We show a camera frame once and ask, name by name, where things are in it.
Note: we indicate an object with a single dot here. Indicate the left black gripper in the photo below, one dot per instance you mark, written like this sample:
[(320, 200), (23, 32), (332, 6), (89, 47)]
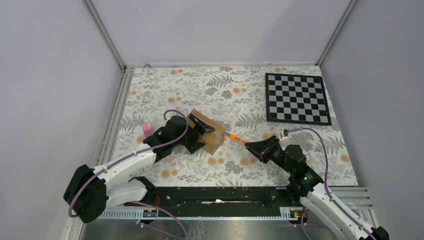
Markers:
[(195, 144)]

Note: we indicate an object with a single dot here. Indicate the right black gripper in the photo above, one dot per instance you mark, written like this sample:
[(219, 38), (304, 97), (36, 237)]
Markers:
[(264, 147)]

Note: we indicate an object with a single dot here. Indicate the brown cardboard express box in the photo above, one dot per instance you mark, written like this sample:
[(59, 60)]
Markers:
[(211, 140)]

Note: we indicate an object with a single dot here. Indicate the orange black utility knife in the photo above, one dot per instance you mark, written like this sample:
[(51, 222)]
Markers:
[(236, 138)]

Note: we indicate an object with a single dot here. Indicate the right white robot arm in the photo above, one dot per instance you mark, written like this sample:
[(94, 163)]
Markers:
[(307, 187)]

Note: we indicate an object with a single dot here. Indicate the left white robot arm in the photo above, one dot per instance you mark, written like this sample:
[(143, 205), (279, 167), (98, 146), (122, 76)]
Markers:
[(93, 189)]

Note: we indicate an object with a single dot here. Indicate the floral patterned table mat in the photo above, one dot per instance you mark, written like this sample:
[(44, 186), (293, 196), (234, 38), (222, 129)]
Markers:
[(235, 98)]

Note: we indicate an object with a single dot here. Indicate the pink plastic bag package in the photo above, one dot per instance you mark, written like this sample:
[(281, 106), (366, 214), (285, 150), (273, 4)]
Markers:
[(147, 129)]

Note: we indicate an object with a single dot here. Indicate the black white chessboard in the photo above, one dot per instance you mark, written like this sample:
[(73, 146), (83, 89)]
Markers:
[(297, 99)]

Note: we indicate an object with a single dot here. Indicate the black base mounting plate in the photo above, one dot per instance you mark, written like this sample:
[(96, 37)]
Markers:
[(200, 200)]

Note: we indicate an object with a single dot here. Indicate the grey slotted cable duct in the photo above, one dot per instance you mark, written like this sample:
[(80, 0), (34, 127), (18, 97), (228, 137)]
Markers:
[(148, 213)]

